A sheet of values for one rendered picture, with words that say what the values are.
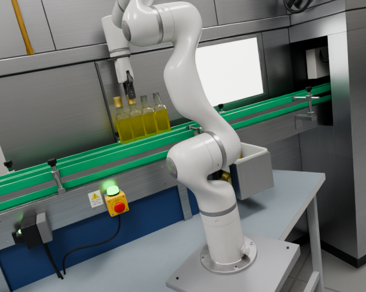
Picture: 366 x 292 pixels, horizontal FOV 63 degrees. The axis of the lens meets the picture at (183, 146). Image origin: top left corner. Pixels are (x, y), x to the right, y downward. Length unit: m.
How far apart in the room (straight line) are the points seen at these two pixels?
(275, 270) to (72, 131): 1.01
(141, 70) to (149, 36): 0.64
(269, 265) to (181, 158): 0.44
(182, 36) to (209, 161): 0.36
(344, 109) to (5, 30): 1.64
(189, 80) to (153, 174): 0.52
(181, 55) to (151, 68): 0.64
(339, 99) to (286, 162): 0.51
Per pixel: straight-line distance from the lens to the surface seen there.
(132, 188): 1.22
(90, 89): 1.44
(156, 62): 1.49
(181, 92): 0.83
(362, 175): 1.97
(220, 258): 1.01
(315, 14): 1.86
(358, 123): 1.86
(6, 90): 1.43
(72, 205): 1.19
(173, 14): 0.87
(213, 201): 0.89
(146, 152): 1.22
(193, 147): 0.82
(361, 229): 2.10
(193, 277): 1.01
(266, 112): 1.63
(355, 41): 1.80
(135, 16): 0.84
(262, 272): 0.99
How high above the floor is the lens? 1.40
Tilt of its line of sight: 15 degrees down
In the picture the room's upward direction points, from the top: 11 degrees counter-clockwise
